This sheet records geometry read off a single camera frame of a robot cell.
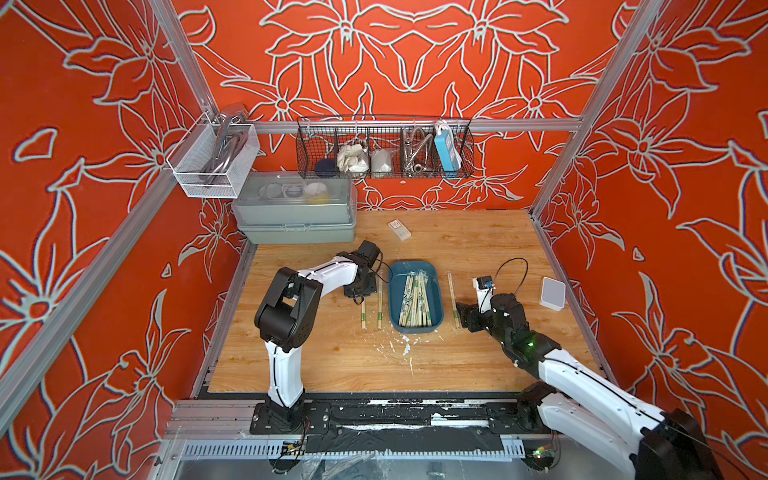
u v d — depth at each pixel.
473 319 0.74
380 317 0.90
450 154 0.88
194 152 0.79
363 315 0.92
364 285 0.83
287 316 0.51
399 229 1.14
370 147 0.99
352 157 0.93
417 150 0.83
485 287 0.72
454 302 0.95
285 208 0.99
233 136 0.89
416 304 0.92
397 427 0.73
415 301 0.93
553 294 0.95
